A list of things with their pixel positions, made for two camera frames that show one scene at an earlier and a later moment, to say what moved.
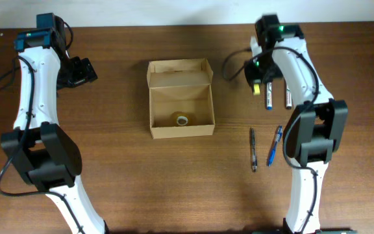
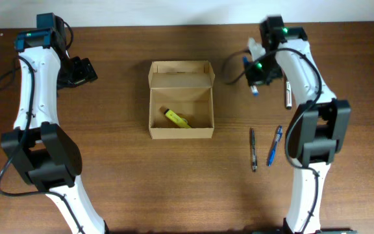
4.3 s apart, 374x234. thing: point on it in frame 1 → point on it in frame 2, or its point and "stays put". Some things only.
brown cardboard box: [180, 85] stays put
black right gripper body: [262, 70] stays put
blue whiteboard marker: [269, 96] → [253, 88]
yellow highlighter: [256, 89] → [181, 122]
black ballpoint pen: [254, 166] stays put
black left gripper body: [75, 72] stays put
